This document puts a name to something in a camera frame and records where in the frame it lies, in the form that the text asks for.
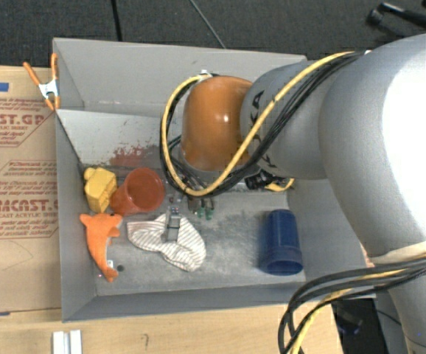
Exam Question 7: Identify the orange plush fish toy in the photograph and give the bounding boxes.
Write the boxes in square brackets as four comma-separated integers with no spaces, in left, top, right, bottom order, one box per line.
[79,212,125,283]

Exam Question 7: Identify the grey metal bin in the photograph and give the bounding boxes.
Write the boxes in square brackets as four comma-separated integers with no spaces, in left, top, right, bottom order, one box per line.
[52,38,378,323]

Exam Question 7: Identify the white striped cloth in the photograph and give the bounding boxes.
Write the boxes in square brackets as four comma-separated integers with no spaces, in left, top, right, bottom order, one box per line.
[126,213,207,273]

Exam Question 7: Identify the dark blue plastic cup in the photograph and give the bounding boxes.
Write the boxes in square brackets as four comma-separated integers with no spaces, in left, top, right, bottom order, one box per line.
[259,208,304,277]

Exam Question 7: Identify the yellow toy block figure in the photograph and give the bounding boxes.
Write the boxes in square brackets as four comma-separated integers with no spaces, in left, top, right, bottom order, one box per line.
[83,166,119,215]

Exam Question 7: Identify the orange plastic cup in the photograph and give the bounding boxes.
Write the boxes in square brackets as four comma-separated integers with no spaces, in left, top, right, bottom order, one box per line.
[108,167,167,218]

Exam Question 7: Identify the brown cardboard board red print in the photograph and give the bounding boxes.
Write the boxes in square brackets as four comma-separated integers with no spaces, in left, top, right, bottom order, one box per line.
[0,63,63,319]

